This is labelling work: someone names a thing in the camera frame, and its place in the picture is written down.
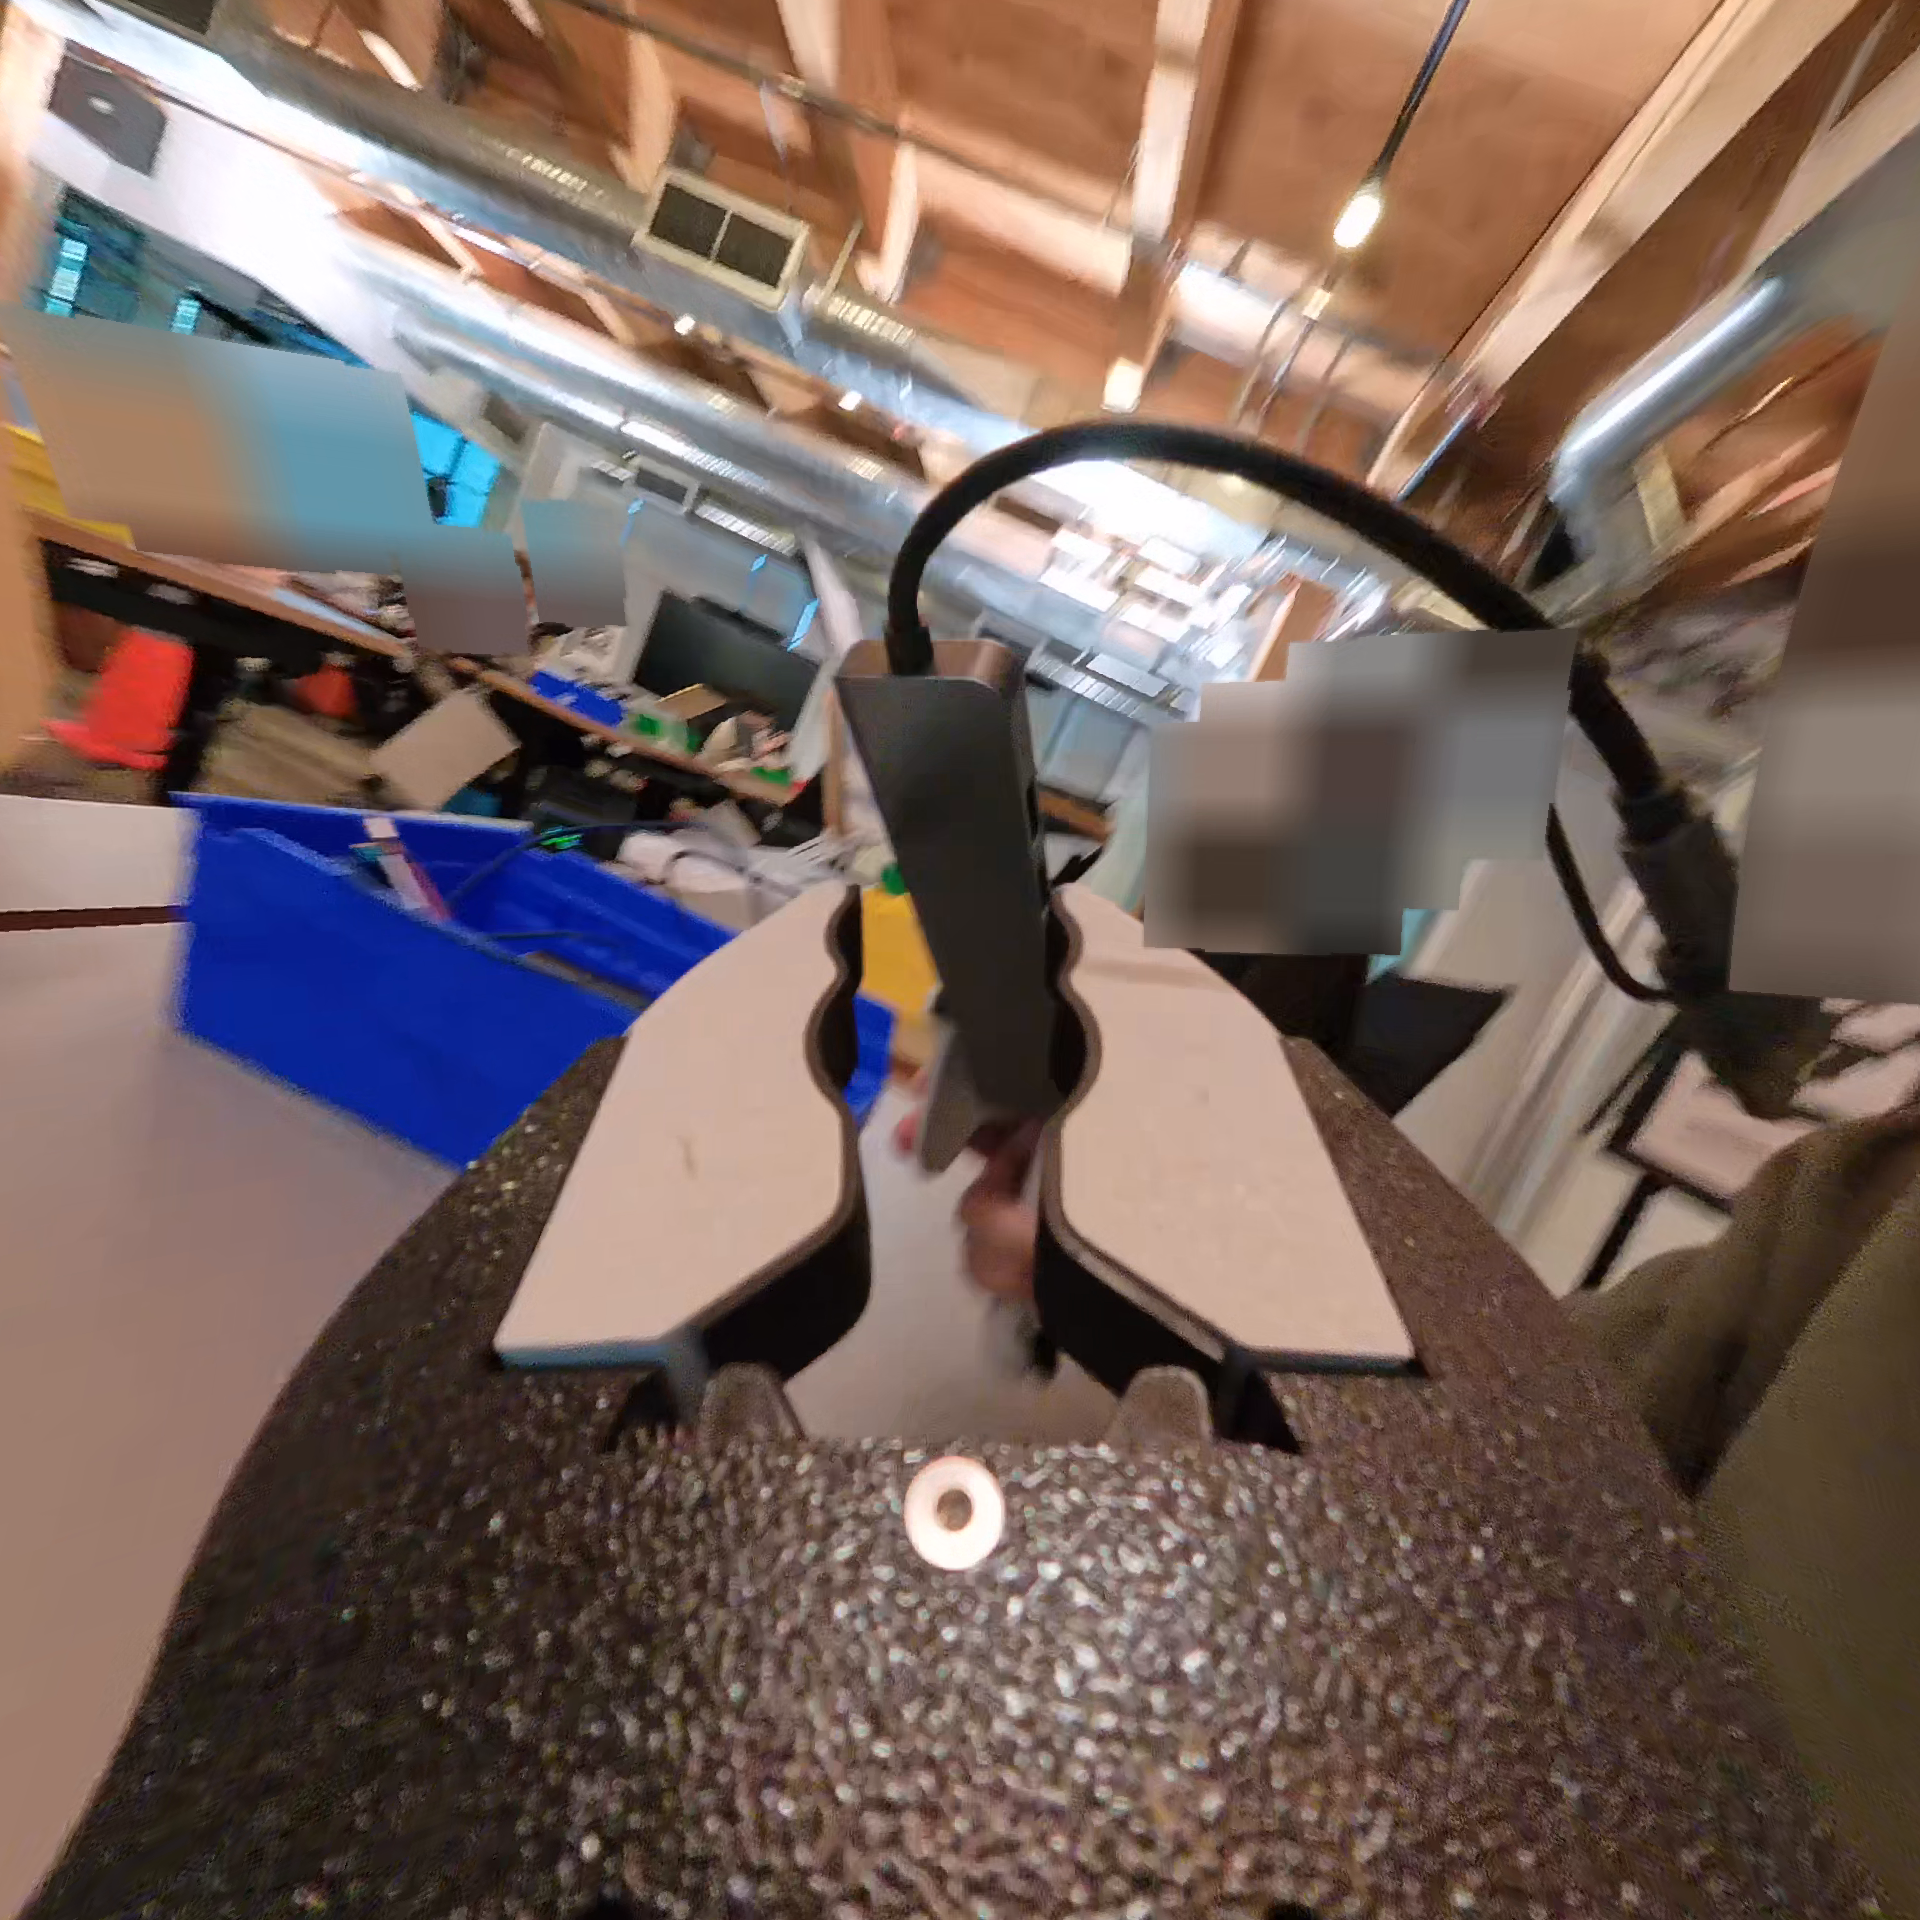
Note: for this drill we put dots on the person's right forearm olive sleeve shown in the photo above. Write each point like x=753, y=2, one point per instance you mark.
x=1800, y=1426

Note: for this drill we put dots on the orange chair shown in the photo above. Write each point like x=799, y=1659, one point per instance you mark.
x=129, y=705

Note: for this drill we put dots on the wooden background desk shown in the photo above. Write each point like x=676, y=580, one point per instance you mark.
x=211, y=580

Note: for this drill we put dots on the blue plastic bin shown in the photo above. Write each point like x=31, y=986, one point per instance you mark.
x=376, y=974

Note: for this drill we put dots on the black computer monitor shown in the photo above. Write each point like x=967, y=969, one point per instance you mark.
x=721, y=662

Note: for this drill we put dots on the grey usb hub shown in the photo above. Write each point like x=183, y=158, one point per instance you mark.
x=961, y=841

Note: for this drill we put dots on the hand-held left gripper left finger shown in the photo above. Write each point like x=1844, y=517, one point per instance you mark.
x=705, y=1141

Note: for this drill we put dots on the ceiling spot lamp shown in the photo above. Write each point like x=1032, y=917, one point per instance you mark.
x=1355, y=215

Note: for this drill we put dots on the ceiling air vent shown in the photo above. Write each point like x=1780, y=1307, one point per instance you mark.
x=721, y=235

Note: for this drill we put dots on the black ceiling speaker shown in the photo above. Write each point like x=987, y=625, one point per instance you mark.
x=106, y=113

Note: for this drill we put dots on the silver bent pipe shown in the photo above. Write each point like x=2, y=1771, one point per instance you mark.
x=1665, y=390

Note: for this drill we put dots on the person's right hand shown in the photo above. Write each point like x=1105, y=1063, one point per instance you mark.
x=996, y=1215

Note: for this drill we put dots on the white hanging banner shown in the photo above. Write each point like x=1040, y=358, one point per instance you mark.
x=832, y=617

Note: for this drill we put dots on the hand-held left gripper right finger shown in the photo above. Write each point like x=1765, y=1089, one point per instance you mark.
x=1215, y=1155

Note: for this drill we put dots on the silver ventilation duct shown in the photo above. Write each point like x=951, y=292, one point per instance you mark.
x=628, y=377

